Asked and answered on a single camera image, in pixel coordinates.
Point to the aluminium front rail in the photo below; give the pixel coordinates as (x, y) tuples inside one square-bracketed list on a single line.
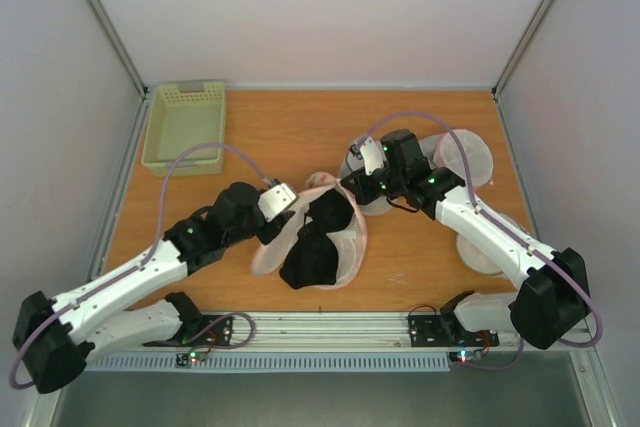
[(279, 331)]

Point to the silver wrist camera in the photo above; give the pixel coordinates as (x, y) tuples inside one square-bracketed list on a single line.
[(367, 150), (276, 200)]

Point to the black bra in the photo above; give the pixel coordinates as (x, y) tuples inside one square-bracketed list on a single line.
[(313, 260)]

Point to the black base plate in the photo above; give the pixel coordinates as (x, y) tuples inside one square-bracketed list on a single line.
[(209, 329), (428, 329)]

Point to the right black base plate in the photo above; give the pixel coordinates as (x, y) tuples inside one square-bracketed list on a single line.
[(428, 329)]

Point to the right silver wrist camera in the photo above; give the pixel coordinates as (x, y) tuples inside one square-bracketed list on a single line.
[(367, 150)]

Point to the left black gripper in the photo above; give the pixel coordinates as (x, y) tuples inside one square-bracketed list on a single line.
[(268, 236)]

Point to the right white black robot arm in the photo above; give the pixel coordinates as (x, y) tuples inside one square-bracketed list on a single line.
[(550, 295)]

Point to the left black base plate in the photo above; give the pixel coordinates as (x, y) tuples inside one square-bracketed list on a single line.
[(209, 329)]

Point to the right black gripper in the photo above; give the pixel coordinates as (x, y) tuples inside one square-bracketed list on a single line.
[(357, 185)]

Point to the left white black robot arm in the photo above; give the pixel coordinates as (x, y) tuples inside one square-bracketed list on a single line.
[(54, 336)]

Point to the grey trimmed mesh laundry bag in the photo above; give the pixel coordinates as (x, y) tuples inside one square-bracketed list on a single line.
[(375, 207)]

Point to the floral bra laundry bag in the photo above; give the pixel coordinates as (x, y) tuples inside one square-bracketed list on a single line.
[(351, 243)]

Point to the left small circuit board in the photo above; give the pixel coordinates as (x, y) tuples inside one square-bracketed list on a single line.
[(192, 358)]

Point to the green plastic basket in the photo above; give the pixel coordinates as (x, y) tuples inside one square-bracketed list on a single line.
[(182, 115)]

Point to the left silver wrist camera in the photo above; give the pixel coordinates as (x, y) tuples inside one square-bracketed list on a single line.
[(276, 200)]

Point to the grey slotted cable duct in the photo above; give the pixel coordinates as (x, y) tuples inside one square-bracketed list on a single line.
[(274, 362)]

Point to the right small circuit board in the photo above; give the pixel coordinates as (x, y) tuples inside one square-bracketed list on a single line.
[(467, 355)]

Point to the small circuit board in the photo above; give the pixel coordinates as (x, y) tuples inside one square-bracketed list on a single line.
[(192, 358), (467, 355)]

